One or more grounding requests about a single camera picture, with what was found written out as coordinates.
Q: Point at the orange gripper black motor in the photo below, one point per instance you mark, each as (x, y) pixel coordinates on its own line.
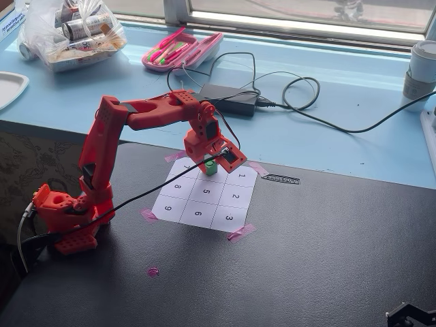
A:
(195, 148)

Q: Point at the green cube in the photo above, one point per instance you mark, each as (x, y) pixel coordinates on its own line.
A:
(211, 168)

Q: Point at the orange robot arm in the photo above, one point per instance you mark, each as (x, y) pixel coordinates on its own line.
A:
(102, 143)

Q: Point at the white numbered grid paper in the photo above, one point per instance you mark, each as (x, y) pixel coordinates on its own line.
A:
(218, 201)

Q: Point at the pink tape strip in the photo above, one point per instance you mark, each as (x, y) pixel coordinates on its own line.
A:
(174, 156)
(241, 232)
(148, 215)
(259, 168)

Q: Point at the black power adapter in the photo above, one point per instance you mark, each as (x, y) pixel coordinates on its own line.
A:
(228, 98)

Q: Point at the pink white flat device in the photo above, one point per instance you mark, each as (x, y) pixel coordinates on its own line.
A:
(201, 51)

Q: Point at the green pen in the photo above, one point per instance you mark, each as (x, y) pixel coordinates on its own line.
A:
(160, 60)

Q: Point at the pink pen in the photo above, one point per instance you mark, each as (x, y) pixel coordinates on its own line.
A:
(172, 38)

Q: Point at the cardboard tray of cans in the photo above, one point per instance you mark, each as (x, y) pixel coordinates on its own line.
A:
(81, 59)

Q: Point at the silver printed can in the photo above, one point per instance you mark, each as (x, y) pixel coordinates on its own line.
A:
(68, 10)
(88, 25)
(28, 51)

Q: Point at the dark floral cloth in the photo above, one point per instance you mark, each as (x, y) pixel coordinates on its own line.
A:
(34, 170)

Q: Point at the clear plastic bag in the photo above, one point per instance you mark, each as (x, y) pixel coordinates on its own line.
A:
(51, 37)

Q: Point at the white power strip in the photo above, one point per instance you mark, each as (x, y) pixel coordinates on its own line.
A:
(430, 133)

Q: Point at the white paper coffee cup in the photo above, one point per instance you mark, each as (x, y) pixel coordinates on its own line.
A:
(420, 75)

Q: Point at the white plate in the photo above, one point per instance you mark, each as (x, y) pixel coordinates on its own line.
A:
(8, 86)

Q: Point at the grey window frame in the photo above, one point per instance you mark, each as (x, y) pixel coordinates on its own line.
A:
(306, 24)

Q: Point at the black metal bracket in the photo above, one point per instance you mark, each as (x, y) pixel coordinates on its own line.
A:
(408, 315)

